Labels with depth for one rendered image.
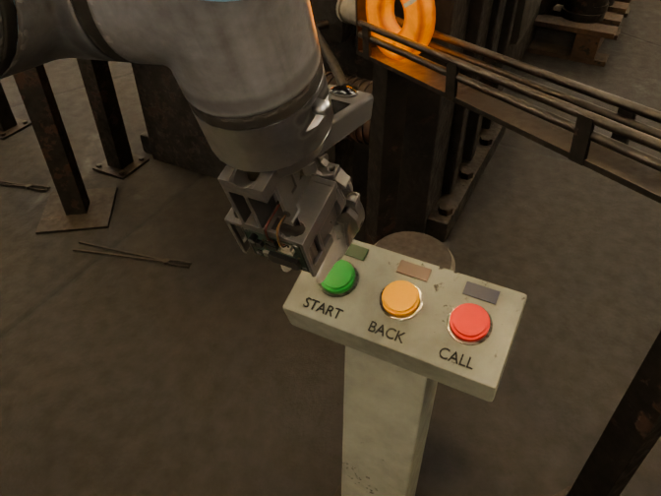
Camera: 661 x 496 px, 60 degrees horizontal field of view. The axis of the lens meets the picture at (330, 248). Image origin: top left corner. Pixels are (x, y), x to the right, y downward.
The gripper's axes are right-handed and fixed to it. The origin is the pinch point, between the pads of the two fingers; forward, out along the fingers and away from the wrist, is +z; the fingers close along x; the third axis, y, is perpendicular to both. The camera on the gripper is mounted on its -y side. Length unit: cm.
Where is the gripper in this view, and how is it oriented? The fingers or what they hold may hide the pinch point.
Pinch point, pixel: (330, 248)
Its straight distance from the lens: 58.4
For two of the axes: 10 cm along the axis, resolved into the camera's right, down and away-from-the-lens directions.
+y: -4.2, 8.1, -4.1
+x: 8.9, 2.9, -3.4
